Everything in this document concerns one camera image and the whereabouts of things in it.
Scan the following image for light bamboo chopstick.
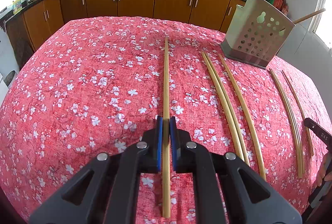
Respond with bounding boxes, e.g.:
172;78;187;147
161;37;171;218

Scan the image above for bamboo chopstick trio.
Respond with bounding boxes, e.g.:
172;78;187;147
204;52;250;164
218;54;267;181
201;51;244;160

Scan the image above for brown lower kitchen cabinets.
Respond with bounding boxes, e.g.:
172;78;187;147
1;0;246;67

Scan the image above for person's right hand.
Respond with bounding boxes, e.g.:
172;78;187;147
314;153;332;187

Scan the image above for bamboo chopstick pair inner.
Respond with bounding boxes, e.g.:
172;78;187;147
281;70;314;157

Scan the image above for bamboo chopstick pair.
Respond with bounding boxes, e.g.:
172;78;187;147
281;70;314;157
269;69;304;179

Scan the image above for bamboo chopstick pair outer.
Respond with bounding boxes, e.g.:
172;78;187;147
269;69;304;179

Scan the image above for pink floral tablecloth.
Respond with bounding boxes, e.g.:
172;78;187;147
1;17;331;219

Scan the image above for grey perforated utensil holder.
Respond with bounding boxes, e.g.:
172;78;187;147
221;0;295;69

